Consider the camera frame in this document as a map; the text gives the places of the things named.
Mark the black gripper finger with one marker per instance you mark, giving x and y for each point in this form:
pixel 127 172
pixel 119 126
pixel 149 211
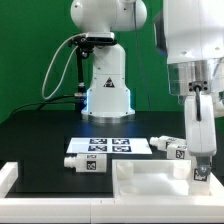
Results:
pixel 203 166

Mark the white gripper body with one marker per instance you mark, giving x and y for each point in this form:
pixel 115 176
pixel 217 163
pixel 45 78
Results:
pixel 200 135

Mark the white square tabletop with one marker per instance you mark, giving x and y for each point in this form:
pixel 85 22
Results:
pixel 145 178

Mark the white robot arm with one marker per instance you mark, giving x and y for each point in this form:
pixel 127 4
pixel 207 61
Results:
pixel 189 34

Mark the white marker sheet with tags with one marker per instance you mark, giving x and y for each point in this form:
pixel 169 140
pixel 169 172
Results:
pixel 109 145

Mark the black camera on stand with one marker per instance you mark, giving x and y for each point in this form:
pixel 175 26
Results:
pixel 85 44

